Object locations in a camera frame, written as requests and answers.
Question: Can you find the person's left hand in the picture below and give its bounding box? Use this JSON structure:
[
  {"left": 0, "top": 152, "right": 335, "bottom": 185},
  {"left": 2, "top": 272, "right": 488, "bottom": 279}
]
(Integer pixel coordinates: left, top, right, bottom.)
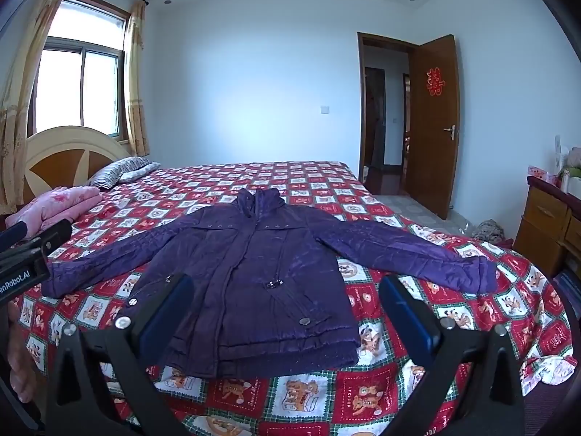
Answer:
[{"left": 7, "top": 302, "right": 42, "bottom": 401}]

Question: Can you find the striped pillow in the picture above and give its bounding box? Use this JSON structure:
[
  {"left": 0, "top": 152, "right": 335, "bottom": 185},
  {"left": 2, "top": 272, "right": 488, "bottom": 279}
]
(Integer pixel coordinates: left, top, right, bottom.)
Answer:
[{"left": 86, "top": 157, "right": 162, "bottom": 190}]

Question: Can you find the short yellow curtain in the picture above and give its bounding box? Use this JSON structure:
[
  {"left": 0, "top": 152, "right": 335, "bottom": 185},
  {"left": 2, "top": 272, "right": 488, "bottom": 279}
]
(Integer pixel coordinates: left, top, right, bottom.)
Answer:
[{"left": 123, "top": 0, "right": 151, "bottom": 158}]

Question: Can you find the grey cloth heap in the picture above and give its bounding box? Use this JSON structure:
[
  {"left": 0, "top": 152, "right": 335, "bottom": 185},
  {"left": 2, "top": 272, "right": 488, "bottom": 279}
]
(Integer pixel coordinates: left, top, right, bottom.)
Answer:
[{"left": 471, "top": 219, "right": 505, "bottom": 243}]

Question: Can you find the plush toy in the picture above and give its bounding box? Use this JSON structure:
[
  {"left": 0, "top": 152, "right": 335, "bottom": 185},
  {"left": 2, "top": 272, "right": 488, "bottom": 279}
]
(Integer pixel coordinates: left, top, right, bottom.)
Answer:
[{"left": 557, "top": 146, "right": 581, "bottom": 191}]

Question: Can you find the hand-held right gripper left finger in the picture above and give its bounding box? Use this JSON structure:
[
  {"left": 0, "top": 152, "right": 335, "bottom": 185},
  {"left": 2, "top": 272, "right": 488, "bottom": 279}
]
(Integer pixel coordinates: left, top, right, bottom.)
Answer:
[{"left": 45, "top": 274, "right": 196, "bottom": 436}]

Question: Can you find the wooden dresser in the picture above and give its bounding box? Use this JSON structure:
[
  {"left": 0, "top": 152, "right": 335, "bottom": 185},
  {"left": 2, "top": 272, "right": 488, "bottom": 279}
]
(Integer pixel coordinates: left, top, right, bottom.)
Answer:
[{"left": 513, "top": 175, "right": 581, "bottom": 279}]

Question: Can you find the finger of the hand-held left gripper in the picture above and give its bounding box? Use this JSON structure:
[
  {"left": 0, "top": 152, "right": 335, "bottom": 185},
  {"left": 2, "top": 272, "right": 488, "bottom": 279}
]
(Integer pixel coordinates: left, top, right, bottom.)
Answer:
[
  {"left": 13, "top": 219, "right": 73, "bottom": 265},
  {"left": 0, "top": 221, "right": 29, "bottom": 252}
]

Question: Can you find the brown wooden door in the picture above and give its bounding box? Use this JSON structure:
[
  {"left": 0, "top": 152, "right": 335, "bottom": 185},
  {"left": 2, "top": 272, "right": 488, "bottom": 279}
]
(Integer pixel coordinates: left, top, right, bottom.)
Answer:
[{"left": 406, "top": 34, "right": 460, "bottom": 221}]

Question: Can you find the purple padded jacket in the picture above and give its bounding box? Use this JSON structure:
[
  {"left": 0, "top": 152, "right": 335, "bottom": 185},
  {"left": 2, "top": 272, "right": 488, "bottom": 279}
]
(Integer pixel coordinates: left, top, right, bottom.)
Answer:
[{"left": 41, "top": 187, "right": 499, "bottom": 379}]

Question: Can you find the pink folded quilt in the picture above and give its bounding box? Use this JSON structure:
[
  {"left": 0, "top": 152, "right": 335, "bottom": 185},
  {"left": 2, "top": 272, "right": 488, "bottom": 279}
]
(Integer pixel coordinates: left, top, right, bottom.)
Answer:
[{"left": 9, "top": 186, "right": 103, "bottom": 239}]

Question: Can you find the wooden bed headboard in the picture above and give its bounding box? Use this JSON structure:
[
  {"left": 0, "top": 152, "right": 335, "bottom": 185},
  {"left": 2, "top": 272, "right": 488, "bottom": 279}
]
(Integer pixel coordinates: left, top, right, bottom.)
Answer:
[{"left": 23, "top": 126, "right": 133, "bottom": 203}]

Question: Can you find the window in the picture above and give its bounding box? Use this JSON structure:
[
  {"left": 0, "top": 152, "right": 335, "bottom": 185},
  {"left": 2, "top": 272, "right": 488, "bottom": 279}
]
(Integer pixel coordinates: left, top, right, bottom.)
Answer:
[{"left": 27, "top": 0, "right": 130, "bottom": 140}]

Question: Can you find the red paper door decoration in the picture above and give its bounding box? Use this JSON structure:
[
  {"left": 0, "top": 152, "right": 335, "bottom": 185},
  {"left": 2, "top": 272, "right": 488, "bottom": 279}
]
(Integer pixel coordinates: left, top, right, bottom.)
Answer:
[{"left": 425, "top": 66, "right": 444, "bottom": 97}]

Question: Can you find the brown door frame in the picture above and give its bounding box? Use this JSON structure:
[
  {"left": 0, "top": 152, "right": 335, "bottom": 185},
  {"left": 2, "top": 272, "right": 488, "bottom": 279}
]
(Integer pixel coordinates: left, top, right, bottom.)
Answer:
[{"left": 357, "top": 31, "right": 423, "bottom": 187}]

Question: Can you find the red cartoon printed bedspread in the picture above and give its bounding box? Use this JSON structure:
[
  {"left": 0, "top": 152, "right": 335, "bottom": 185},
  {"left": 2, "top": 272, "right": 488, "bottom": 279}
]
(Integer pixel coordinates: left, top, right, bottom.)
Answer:
[{"left": 11, "top": 161, "right": 578, "bottom": 436}]

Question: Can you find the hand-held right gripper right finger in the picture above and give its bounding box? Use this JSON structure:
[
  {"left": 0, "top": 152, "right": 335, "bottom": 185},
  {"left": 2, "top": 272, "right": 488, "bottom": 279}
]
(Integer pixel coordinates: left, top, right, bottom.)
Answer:
[{"left": 379, "top": 275, "right": 539, "bottom": 436}]

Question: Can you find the long yellow curtain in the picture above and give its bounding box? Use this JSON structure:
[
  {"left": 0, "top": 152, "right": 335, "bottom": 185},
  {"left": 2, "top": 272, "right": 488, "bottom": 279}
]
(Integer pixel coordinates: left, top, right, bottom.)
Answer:
[{"left": 0, "top": 0, "right": 76, "bottom": 213}]

